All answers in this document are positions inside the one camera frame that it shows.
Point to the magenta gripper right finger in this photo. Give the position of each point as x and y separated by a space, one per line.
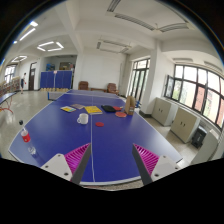
151 166

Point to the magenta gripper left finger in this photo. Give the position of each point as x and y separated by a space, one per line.
70 166

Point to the clear bottle red label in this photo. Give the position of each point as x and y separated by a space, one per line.
27 139

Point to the white ceramic mug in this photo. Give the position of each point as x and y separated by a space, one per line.
83 118

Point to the small red coaster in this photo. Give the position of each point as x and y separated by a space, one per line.
99 124

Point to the black bin by window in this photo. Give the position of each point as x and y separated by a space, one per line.
198 137

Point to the near beige cabinet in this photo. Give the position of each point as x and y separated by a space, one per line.
184 124

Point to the beige cabinet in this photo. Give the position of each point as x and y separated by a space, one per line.
164 111
184 124

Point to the colourful small book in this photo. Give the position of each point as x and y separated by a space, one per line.
68 109

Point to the far beige cabinet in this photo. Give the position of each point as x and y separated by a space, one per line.
164 111

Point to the blue table tennis table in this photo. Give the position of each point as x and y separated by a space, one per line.
54 131

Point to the brown thin book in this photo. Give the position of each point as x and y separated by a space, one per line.
77 106

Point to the yellow book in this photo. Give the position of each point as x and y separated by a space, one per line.
93 110

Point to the red table tennis paddle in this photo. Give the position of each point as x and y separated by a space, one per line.
121 114

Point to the red paddle behind case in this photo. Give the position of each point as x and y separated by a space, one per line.
117 108

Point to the brown cardboard box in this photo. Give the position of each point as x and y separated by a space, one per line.
130 105

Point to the black paddle case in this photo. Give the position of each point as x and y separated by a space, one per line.
108 108

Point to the left brown armchair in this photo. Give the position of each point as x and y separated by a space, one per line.
83 85

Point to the brown armchair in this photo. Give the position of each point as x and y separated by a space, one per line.
83 85
111 88

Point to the blue folding partition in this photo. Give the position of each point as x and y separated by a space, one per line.
56 79

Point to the right brown armchair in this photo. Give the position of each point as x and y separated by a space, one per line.
111 88

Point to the side blue table red legs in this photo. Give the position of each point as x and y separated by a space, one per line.
5 102

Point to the person in dark shorts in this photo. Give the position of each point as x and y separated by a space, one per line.
23 82

